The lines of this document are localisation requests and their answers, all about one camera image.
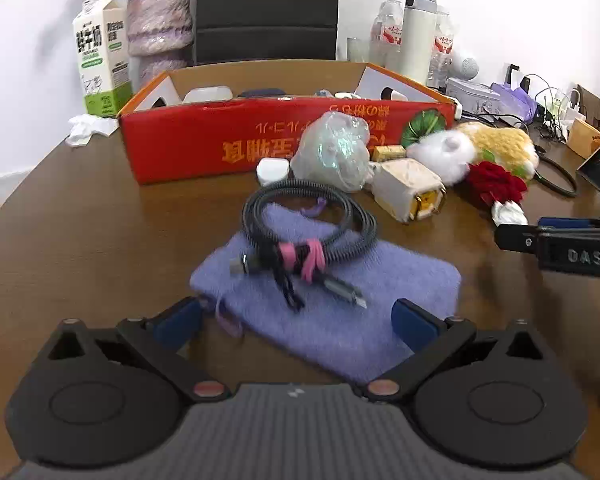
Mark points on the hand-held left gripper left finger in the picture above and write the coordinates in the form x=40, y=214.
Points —
x=179, y=321

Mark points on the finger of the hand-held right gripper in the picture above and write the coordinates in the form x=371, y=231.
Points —
x=560, y=221
x=515, y=239

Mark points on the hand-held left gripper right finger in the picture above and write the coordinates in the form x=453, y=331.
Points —
x=411, y=321

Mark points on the purple knitted cloth pouch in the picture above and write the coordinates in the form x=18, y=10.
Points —
x=385, y=272

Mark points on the red rose flower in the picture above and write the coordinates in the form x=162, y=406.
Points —
x=495, y=182

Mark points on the white and yellow plush toy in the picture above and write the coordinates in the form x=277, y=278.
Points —
x=500, y=145

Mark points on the cream crushed carton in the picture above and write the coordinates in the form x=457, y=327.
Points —
x=405, y=185

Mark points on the small yellow box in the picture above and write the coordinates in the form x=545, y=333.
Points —
x=387, y=152

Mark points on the small white case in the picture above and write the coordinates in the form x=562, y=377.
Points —
x=271, y=171

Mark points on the red cardboard box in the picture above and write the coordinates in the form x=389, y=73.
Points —
x=190, y=140

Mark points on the clear plastic bag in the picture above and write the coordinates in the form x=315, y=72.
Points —
x=330, y=150

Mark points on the wooden desktop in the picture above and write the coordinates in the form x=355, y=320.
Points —
x=105, y=235

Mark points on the black stand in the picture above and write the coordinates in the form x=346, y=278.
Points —
x=597, y=170

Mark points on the small wooden box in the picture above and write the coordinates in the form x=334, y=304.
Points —
x=585, y=137

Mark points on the brown cardboard piece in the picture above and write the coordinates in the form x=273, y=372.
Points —
x=592, y=105

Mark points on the purple plastic bag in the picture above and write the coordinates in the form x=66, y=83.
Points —
x=517, y=102

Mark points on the white charger plug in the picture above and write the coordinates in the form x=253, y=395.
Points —
x=457, y=109

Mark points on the pale patterned tin box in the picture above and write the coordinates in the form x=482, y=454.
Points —
x=472, y=96

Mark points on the white round device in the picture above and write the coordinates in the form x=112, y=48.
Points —
x=466, y=65

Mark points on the crumpled white tissue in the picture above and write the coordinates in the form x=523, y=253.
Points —
x=90, y=127

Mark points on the white thermos flask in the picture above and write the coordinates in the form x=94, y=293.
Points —
x=419, y=40

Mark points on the white power bank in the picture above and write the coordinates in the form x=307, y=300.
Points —
x=207, y=94

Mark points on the dark blue flat item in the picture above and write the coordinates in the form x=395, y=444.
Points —
x=260, y=93

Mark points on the clear glass cup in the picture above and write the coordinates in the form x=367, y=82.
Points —
x=357, y=50

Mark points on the white and green milk carton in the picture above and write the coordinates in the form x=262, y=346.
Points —
x=100, y=60

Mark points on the purple textured vase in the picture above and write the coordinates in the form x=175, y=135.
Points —
x=160, y=20

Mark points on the black paper bag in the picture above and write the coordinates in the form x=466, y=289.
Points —
x=265, y=5

